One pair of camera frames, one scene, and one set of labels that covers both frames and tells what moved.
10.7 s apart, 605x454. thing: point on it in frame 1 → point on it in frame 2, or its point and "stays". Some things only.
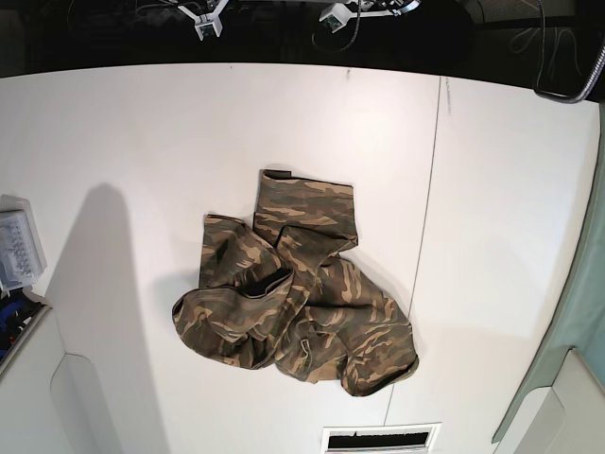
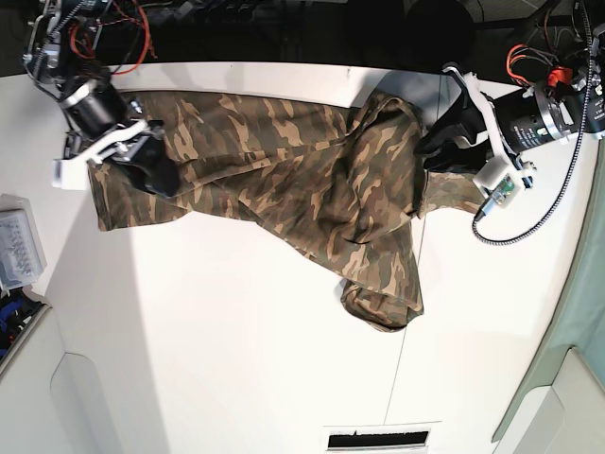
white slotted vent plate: [401, 437] stays
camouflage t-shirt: [277, 294] → [347, 176]
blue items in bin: [16, 313] stays
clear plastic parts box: [23, 260] stays
